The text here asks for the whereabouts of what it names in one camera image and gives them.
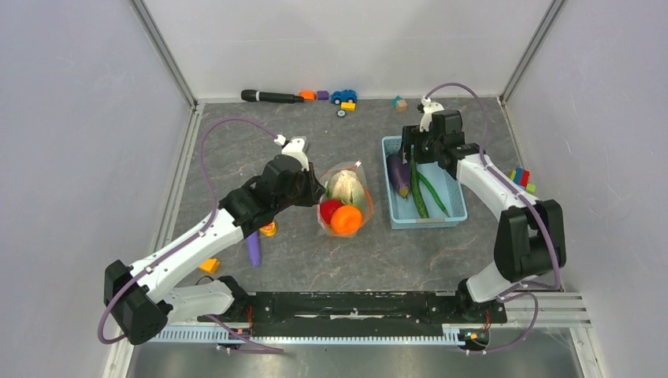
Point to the purple toy stick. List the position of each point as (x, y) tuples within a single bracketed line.
[(254, 250)]

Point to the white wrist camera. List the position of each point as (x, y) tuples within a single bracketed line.
[(428, 108), (295, 147)]

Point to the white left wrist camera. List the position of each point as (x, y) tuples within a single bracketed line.
[(295, 147)]

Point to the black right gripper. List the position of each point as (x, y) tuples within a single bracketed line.
[(412, 135)]

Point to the clear zip top bag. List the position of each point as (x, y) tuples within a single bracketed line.
[(367, 208)]

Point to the yellow toy block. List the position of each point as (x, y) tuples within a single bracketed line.
[(348, 106)]

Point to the teal and tan blocks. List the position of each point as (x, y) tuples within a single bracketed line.
[(399, 104)]

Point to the red apple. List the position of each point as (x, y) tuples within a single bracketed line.
[(327, 209)]

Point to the purple eggplant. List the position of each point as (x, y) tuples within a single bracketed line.
[(399, 175)]

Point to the yellow cheese wedge toy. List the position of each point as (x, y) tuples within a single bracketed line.
[(210, 266)]

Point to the green white cabbage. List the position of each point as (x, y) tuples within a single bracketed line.
[(347, 188)]

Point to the yellow red toy disc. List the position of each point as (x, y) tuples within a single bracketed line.
[(269, 229)]

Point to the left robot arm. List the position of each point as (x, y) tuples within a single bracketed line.
[(143, 297)]

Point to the blue toy car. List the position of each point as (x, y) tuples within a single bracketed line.
[(338, 97)]

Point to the green cucumber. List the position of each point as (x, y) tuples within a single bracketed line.
[(419, 202)]

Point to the orange toy piece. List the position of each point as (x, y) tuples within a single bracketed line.
[(308, 95)]

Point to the orange fruit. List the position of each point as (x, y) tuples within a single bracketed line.
[(346, 220)]

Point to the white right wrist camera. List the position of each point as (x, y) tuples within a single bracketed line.
[(428, 108)]

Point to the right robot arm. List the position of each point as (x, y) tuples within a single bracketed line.
[(529, 246)]

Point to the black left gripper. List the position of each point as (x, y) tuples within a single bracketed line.
[(315, 190)]

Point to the colourful block stack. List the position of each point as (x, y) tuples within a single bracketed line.
[(521, 177)]

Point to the green chili pepper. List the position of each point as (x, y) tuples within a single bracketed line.
[(433, 193)]

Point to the black microphone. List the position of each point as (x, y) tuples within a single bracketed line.
[(250, 95)]

